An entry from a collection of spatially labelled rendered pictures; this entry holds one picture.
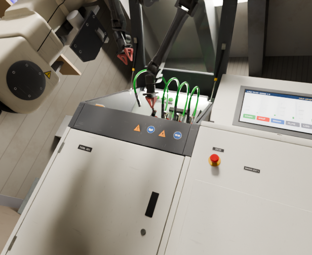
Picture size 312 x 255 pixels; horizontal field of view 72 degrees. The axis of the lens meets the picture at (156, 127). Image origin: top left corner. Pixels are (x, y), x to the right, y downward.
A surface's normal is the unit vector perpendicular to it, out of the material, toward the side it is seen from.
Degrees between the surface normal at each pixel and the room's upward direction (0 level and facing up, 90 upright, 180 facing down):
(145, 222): 90
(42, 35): 90
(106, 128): 90
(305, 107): 76
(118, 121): 90
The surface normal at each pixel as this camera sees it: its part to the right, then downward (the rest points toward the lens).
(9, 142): 0.88, 0.13
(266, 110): -0.15, -0.63
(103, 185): -0.22, -0.43
